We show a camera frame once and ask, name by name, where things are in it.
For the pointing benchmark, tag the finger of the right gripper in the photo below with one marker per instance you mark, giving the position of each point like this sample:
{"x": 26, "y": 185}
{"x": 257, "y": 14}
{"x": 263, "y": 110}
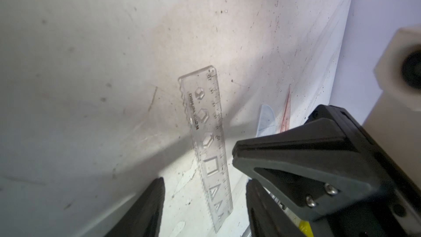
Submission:
{"x": 288, "y": 164}

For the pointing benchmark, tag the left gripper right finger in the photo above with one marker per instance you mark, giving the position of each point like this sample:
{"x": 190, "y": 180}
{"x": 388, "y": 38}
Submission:
{"x": 266, "y": 218}

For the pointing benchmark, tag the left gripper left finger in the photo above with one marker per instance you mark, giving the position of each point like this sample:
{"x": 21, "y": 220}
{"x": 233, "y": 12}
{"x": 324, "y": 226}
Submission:
{"x": 144, "y": 218}

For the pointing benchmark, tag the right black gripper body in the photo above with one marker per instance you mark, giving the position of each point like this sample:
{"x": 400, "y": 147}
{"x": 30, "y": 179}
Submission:
{"x": 366, "y": 193}

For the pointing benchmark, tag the pink triangle ruler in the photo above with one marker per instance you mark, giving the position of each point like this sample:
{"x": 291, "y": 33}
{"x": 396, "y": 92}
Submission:
{"x": 287, "y": 113}

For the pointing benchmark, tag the blue clear protractor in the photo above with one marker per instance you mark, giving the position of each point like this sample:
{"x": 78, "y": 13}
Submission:
{"x": 267, "y": 122}

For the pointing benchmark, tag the clear short stencil ruler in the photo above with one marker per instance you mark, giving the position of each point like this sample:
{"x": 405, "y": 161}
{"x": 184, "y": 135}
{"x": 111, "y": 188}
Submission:
{"x": 201, "y": 96}

